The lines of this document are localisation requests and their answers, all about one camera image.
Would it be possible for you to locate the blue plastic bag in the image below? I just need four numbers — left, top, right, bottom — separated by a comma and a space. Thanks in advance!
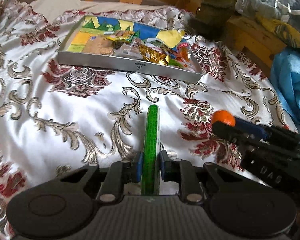
270, 48, 300, 130

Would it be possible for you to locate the floral satin bedspread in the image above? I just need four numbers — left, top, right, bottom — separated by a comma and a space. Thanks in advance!
0, 0, 296, 239

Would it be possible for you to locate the beige pillow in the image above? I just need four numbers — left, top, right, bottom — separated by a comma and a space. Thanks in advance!
30, 0, 165, 23

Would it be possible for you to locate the oat bar clear wrapper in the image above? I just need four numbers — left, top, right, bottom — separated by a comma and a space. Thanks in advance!
113, 42, 142, 60

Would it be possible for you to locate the wooden side shelf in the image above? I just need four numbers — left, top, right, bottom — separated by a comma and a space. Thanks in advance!
221, 16, 286, 75

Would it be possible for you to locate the grey tray with drawing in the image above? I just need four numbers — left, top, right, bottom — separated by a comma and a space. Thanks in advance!
57, 15, 204, 83

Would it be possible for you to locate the gold foil snack bag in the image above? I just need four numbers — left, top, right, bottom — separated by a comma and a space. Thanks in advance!
139, 44, 170, 66

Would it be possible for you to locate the green white stick pack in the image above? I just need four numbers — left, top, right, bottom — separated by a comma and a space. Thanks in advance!
141, 105, 160, 195

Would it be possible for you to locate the orange tangerine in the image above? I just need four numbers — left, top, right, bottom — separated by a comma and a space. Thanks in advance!
211, 110, 236, 127

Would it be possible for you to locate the orange jelly snack bag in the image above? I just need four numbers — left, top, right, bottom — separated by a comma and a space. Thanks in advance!
173, 42, 192, 70

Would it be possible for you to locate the crispy rice cake pack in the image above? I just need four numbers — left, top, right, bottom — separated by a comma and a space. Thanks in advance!
82, 35, 114, 55

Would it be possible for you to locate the clear plastic bag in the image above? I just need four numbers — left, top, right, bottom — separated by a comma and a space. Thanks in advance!
235, 0, 300, 49

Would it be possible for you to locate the yellow green snack bag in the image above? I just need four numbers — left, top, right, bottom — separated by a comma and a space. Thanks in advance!
106, 30, 135, 43

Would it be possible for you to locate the brown plush toy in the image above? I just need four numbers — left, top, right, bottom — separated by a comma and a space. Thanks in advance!
188, 0, 237, 40

